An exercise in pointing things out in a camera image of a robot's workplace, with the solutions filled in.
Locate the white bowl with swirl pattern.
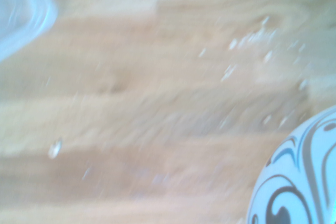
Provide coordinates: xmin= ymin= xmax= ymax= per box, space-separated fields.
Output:
xmin=246 ymin=104 xmax=336 ymax=224

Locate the clear plastic container lid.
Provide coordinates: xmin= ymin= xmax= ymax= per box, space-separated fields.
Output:
xmin=0 ymin=0 xmax=59 ymax=62

